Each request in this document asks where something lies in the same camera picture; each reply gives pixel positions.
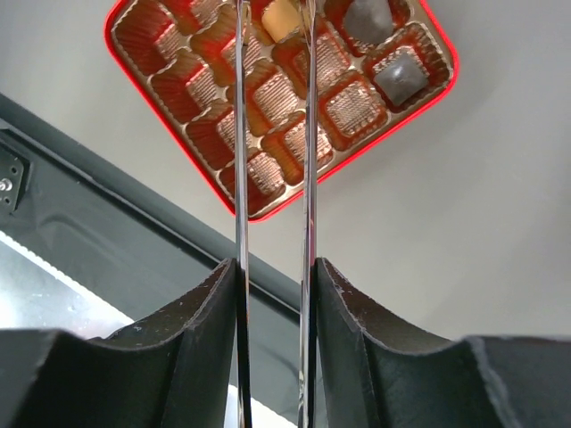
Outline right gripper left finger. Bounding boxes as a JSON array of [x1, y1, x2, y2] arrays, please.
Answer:
[[1, 259, 236, 427]]

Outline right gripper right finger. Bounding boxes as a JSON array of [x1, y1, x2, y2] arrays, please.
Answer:
[[316, 258, 570, 427]]

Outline metal tongs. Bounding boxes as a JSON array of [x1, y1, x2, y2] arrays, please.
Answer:
[[232, 0, 320, 428]]

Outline dark chocolate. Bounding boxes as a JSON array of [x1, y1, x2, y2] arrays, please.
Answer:
[[374, 53, 429, 106], [343, 0, 393, 45]]

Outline beige chocolate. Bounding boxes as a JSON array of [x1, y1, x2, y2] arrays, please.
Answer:
[[261, 0, 301, 43]]

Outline red chocolate box tray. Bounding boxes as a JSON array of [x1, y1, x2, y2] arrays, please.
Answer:
[[104, 1, 459, 222]]

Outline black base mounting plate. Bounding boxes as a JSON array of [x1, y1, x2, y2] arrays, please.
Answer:
[[1, 97, 299, 427]]

